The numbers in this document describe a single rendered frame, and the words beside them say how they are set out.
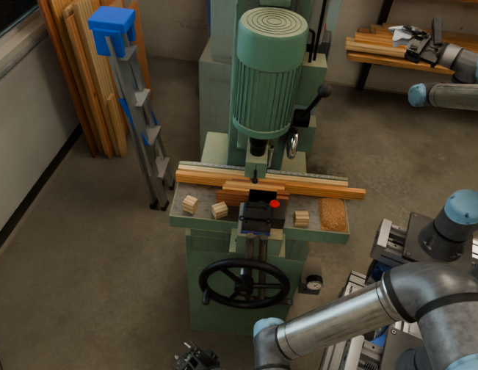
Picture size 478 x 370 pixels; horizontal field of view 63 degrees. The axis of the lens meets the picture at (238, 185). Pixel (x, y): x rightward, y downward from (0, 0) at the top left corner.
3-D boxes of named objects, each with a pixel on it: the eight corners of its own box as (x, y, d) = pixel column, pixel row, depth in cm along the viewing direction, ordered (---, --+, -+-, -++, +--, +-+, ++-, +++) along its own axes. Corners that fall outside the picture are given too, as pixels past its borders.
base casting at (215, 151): (184, 249, 143) (183, 234, 137) (206, 146, 183) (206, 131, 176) (306, 262, 143) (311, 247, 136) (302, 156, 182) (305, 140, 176)
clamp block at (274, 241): (233, 252, 125) (235, 235, 119) (237, 219, 134) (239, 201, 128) (280, 257, 125) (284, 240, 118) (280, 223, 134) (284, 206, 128)
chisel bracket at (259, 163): (243, 180, 131) (245, 161, 125) (246, 152, 141) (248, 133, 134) (265, 182, 131) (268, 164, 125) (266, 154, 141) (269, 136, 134)
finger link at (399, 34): (381, 34, 140) (405, 43, 136) (390, 20, 140) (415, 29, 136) (382, 39, 142) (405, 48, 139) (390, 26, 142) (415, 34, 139)
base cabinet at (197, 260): (189, 330, 195) (183, 250, 143) (205, 235, 235) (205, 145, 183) (279, 340, 194) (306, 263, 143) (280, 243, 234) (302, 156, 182)
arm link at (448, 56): (464, 42, 128) (460, 56, 136) (451, 37, 130) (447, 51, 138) (451, 62, 128) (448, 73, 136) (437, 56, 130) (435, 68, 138)
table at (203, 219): (163, 249, 128) (161, 238, 123) (180, 182, 148) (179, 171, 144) (349, 269, 127) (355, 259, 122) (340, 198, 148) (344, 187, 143)
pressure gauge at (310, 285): (303, 291, 146) (308, 280, 140) (303, 283, 148) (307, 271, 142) (320, 294, 146) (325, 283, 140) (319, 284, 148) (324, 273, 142)
